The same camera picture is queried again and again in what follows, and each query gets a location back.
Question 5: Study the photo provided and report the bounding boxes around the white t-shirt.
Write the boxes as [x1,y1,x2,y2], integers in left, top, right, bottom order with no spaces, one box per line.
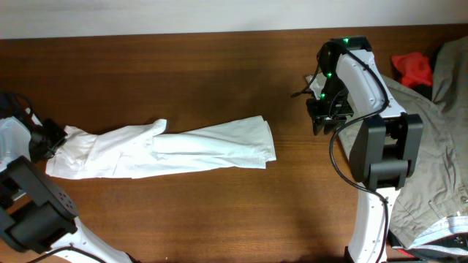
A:
[46,115,276,180]

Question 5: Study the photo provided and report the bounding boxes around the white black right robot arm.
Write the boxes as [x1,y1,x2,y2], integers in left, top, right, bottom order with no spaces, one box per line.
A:
[304,37,423,263]

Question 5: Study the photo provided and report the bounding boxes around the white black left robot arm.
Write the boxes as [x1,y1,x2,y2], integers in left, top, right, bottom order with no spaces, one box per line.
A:
[1,117,134,263]

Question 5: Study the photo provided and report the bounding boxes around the red cloth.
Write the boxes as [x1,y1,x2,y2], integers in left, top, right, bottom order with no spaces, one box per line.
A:
[390,52,433,88]

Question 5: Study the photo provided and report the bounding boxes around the dark navy cloth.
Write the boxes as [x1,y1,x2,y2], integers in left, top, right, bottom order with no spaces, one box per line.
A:
[412,45,442,101]

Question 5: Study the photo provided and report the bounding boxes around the khaki grey shorts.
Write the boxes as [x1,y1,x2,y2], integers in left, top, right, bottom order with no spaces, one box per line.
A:
[336,38,467,248]

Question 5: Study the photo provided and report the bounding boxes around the grey striped garment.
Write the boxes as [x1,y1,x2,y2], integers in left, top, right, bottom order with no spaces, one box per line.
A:
[388,216,467,263]

